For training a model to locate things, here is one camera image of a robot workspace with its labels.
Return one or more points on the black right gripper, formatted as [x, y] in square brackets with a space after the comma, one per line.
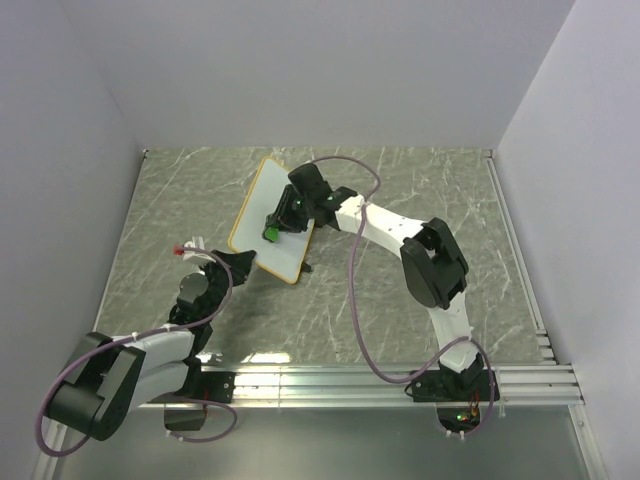
[281, 216]

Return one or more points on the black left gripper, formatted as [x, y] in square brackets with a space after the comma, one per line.
[238, 264]

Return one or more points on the green black whiteboard eraser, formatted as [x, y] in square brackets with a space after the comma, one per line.
[271, 234]

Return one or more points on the yellow framed whiteboard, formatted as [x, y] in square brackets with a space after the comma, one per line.
[283, 258]

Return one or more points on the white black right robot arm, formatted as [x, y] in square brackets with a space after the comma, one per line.
[434, 270]

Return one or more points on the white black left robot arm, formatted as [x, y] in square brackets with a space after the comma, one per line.
[107, 376]

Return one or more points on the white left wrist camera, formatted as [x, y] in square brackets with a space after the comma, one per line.
[193, 251]

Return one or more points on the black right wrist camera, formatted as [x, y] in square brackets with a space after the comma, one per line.
[308, 181]

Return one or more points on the aluminium side rail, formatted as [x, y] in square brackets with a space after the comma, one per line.
[542, 335]

